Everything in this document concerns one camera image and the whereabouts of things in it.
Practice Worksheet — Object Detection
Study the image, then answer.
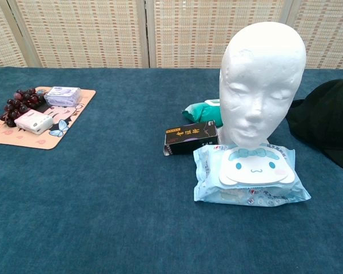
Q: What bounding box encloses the white foam mannequin head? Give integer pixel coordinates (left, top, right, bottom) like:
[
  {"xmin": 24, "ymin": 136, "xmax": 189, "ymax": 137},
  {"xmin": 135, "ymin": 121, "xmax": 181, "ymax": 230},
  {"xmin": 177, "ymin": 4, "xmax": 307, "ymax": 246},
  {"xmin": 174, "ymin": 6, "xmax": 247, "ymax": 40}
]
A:
[{"xmin": 218, "ymin": 27, "xmax": 307, "ymax": 151}]

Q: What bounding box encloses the green wet wipes pack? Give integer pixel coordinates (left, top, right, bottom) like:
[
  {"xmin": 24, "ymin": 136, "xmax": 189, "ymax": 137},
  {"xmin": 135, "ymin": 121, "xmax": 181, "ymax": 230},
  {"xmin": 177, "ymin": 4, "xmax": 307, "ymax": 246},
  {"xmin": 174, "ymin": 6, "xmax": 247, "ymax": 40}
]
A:
[{"xmin": 181, "ymin": 99, "xmax": 224, "ymax": 128}]

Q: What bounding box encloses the black box with gold print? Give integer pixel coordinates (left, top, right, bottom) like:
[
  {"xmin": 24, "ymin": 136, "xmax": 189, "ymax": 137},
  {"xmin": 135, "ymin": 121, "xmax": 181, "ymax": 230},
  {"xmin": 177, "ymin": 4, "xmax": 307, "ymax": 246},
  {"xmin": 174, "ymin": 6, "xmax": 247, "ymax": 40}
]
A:
[{"xmin": 163, "ymin": 121, "xmax": 220, "ymax": 157}]

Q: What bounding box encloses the pink white tissue pack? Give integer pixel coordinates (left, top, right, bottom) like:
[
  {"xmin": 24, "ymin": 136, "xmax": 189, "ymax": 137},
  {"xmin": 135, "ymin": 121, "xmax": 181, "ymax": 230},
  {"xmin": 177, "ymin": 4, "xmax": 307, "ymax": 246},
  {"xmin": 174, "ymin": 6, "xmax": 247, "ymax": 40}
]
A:
[{"xmin": 14, "ymin": 110, "xmax": 54, "ymax": 135}]

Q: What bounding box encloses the bunch of dark grapes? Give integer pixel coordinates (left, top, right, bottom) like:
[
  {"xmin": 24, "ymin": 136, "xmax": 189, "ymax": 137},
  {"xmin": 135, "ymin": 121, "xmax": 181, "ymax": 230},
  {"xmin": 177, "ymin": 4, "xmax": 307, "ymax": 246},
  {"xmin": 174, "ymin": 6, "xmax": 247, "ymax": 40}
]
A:
[{"xmin": 0, "ymin": 87, "xmax": 46, "ymax": 128}]

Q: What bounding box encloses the woven bamboo folding screen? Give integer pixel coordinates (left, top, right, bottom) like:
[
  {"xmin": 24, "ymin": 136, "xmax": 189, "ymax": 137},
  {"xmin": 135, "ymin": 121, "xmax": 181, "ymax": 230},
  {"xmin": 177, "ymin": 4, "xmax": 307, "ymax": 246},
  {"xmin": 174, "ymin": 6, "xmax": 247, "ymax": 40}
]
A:
[{"xmin": 0, "ymin": 0, "xmax": 343, "ymax": 69}]

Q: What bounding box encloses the purple tissue pack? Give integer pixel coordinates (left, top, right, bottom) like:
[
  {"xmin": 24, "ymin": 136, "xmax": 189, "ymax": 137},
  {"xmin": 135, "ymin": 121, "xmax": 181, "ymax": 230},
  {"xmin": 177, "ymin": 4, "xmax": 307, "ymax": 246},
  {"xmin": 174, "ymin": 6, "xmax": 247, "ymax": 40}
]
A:
[{"xmin": 43, "ymin": 86, "xmax": 82, "ymax": 108}]

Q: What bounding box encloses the light blue cartoon wipes pack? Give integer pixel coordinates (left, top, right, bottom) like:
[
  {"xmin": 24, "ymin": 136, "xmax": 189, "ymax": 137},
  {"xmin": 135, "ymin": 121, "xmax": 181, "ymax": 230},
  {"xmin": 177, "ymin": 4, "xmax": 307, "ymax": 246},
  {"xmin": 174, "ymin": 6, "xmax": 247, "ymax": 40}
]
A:
[{"xmin": 193, "ymin": 140, "xmax": 312, "ymax": 206}]

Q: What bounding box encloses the black baseball cap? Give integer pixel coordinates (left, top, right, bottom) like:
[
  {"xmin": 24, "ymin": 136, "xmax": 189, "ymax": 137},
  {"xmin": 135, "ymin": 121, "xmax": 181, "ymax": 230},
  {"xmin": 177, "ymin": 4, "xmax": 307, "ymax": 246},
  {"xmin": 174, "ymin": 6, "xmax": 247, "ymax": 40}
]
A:
[{"xmin": 285, "ymin": 77, "xmax": 343, "ymax": 175}]

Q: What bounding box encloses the orange cartoon tray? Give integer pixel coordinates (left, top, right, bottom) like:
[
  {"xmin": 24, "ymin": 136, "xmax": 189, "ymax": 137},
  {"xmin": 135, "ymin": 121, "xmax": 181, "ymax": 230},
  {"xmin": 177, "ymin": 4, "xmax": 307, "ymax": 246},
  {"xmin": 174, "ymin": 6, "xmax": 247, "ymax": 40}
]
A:
[{"xmin": 0, "ymin": 86, "xmax": 97, "ymax": 150}]

